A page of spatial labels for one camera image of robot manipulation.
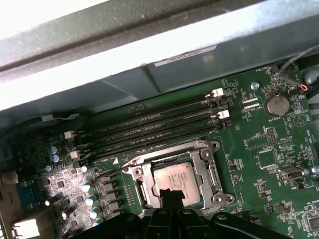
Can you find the silver CPU plate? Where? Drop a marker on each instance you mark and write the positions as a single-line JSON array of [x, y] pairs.
[[174, 181]]

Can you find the white label sticker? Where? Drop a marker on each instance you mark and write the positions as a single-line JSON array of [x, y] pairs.
[[184, 56]]

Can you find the blue top capacitor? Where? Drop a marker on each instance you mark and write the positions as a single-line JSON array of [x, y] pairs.
[[86, 186], [91, 201], [55, 158], [94, 214], [54, 149], [84, 168]]

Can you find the silver coin cell battery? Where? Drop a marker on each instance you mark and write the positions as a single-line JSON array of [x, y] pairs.
[[278, 105]]

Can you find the RAM slot with white clips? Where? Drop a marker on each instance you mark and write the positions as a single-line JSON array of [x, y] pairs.
[[149, 135], [149, 117]]

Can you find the silver motherboard screw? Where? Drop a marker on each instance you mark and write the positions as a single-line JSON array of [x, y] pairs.
[[255, 85], [316, 170]]

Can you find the CPU socket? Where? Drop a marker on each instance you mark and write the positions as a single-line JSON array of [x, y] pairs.
[[210, 144]]

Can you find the silver rear port block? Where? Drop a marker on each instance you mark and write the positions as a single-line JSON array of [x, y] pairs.
[[25, 227]]

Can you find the green motherboard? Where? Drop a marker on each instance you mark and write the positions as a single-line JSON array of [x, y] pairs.
[[249, 149]]

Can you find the metal socket cover frame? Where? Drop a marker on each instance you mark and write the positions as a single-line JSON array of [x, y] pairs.
[[203, 174]]

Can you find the black PC case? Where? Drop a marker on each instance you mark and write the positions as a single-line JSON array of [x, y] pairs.
[[174, 25]]

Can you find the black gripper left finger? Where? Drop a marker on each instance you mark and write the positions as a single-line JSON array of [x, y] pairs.
[[162, 224]]

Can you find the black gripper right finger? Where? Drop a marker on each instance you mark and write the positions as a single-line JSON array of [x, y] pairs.
[[187, 224]]

